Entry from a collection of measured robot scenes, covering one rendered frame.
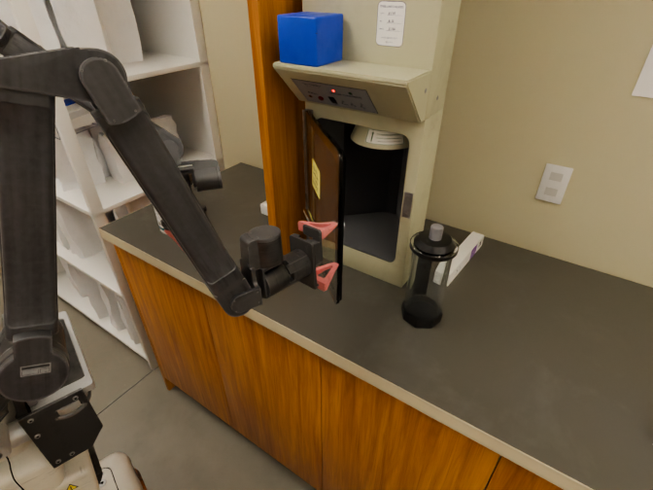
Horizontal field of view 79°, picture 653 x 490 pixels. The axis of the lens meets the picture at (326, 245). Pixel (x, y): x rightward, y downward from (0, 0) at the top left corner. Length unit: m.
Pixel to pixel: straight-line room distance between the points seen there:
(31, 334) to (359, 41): 0.78
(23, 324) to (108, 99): 0.30
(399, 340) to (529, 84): 0.78
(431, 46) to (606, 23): 0.50
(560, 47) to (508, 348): 0.77
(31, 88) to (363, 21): 0.64
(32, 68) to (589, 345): 1.15
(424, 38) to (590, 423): 0.82
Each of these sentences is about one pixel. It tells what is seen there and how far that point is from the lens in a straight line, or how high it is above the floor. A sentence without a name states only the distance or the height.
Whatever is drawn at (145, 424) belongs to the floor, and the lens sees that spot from 2.11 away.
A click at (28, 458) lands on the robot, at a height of 0.90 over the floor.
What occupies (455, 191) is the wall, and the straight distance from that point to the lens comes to 1.43.
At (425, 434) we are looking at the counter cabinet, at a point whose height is 0.79.
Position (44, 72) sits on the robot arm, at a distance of 0.54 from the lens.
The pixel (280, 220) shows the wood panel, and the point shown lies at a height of 1.07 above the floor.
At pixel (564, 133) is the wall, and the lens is 1.30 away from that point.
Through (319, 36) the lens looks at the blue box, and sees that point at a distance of 0.89.
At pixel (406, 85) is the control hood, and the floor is 1.50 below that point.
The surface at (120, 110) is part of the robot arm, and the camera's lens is 0.53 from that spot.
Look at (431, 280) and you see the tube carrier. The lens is 0.93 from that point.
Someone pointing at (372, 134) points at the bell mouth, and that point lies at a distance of 1.00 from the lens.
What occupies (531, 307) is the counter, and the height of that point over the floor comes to 0.94.
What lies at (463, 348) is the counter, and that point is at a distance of 1.02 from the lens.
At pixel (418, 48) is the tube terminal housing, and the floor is 1.55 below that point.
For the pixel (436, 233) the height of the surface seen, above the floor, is 1.20.
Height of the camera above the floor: 1.67
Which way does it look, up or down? 35 degrees down
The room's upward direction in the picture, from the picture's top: straight up
